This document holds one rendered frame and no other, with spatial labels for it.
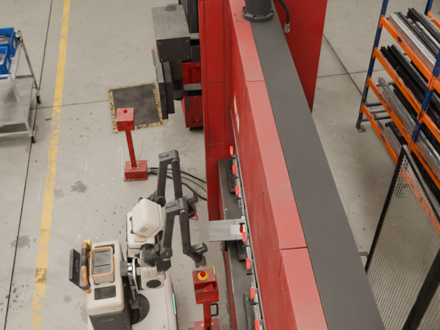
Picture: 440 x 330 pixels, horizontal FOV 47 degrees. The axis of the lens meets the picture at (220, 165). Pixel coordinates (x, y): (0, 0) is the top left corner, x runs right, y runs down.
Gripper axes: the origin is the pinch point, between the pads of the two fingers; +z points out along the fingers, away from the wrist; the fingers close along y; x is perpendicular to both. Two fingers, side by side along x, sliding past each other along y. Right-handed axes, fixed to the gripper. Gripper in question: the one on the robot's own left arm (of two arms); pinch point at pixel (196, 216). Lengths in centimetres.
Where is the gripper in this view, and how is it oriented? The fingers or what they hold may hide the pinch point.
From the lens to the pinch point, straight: 369.1
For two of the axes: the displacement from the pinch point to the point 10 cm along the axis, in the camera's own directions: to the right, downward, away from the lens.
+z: 4.6, 5.9, 6.7
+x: -8.7, 4.4, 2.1
